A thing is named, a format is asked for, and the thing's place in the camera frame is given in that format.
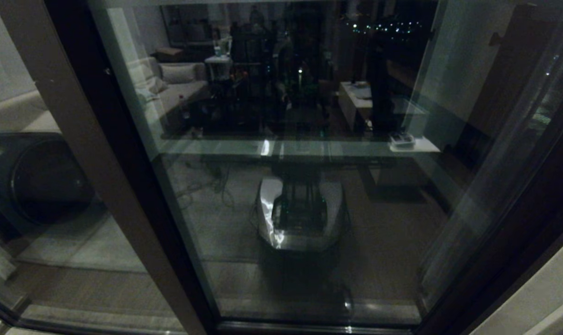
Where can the brown-framed fixed glass panel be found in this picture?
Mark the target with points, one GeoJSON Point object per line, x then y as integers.
{"type": "Point", "coordinates": [109, 186]}

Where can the dark front-load washing machine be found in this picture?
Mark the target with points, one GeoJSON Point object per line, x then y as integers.
{"type": "Point", "coordinates": [44, 181]}

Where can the dark brown door jamb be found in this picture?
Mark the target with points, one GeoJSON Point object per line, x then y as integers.
{"type": "Point", "coordinates": [518, 260]}

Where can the brown-framed sliding glass door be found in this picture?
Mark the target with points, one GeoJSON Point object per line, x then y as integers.
{"type": "Point", "coordinates": [393, 223]}

